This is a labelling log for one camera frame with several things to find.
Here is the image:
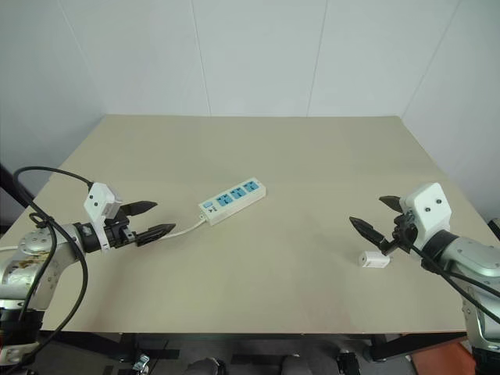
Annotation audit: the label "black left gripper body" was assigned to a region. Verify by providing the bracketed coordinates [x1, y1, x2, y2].
[102, 210, 138, 249]

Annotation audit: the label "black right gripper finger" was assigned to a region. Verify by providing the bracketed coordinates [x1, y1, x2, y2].
[348, 216, 387, 247]
[378, 195, 404, 214]

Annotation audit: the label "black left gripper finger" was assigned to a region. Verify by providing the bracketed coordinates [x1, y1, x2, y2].
[123, 199, 159, 216]
[135, 223, 177, 248]

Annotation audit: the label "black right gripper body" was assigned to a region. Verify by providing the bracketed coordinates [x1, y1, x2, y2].
[380, 209, 417, 258]

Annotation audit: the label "white plug adapter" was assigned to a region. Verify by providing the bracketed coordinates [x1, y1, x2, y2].
[358, 251, 392, 270]

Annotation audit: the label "white power strip blue sockets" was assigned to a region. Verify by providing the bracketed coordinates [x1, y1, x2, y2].
[197, 177, 268, 227]

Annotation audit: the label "silver caster wheel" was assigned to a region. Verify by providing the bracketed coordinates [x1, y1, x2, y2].
[131, 353, 152, 373]

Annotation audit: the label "black caster wheel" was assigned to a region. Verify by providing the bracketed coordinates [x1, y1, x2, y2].
[337, 351, 359, 375]

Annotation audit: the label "dark rounded shape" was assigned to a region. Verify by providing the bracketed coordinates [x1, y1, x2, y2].
[186, 356, 227, 375]
[280, 353, 310, 375]

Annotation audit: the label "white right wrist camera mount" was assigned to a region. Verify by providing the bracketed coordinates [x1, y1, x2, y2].
[398, 181, 452, 251]

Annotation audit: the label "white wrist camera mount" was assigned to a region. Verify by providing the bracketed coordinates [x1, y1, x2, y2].
[398, 181, 452, 251]
[83, 181, 124, 248]

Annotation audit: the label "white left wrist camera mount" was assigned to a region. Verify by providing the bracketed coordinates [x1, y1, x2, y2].
[83, 181, 124, 248]

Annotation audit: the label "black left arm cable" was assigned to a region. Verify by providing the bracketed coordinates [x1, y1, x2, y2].
[0, 166, 95, 364]

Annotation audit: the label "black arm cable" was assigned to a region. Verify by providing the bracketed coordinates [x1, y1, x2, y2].
[405, 238, 500, 327]
[0, 166, 95, 364]

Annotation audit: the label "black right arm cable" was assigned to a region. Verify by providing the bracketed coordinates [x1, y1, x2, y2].
[405, 238, 500, 327]

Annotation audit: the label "dark object at wall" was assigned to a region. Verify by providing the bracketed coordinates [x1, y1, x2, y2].
[0, 162, 37, 235]

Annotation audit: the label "black table frame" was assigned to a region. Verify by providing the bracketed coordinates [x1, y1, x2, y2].
[37, 330, 469, 363]

